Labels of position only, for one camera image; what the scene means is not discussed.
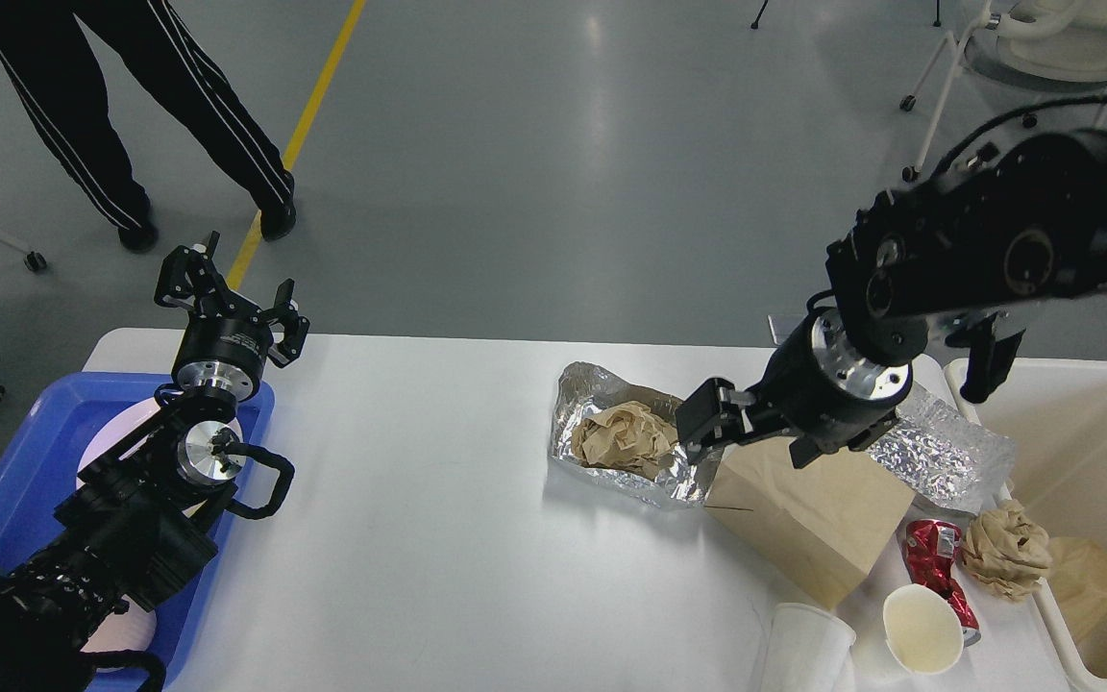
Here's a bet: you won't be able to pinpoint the white paper cup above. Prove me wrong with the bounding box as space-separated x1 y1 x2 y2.
880 583 965 676

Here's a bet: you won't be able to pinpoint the white office chair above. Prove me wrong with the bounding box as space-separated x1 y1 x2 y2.
899 1 1107 183

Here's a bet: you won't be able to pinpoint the crumpled brown paper ball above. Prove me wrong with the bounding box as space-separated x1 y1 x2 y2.
962 499 1055 602
571 400 679 481

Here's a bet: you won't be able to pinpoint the blue plastic tray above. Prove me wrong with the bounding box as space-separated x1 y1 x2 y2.
0 372 276 691

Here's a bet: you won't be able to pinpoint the white plastic bin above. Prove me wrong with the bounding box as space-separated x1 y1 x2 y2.
954 358 1107 691

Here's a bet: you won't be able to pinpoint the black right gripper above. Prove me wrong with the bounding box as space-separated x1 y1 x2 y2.
674 308 914 469

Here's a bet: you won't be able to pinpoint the walking person black trousers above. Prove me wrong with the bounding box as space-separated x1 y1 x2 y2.
0 0 299 255

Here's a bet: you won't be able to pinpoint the white chair leg left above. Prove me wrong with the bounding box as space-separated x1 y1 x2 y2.
0 233 49 273

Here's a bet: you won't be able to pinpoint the pink plate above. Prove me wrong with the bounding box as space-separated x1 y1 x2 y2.
76 399 249 486

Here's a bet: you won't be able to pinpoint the left metal floor plate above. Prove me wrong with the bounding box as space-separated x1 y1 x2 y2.
768 314 801 347

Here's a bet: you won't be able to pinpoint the brown paper bag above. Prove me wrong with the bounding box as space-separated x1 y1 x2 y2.
704 438 914 610
1048 537 1107 644

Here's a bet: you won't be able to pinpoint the aluminium foil tray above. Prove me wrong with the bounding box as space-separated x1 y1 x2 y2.
548 360 722 508

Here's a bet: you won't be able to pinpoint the clear plastic bottle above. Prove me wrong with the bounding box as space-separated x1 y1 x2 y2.
867 383 1018 516

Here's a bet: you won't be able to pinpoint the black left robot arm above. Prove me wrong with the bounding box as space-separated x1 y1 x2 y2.
0 233 310 691

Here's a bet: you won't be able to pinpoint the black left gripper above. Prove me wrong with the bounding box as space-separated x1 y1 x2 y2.
153 233 310 402

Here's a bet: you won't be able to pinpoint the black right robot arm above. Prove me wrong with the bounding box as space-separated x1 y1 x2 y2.
676 107 1107 468

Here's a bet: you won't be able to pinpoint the red can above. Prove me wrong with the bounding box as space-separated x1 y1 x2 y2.
900 518 981 648

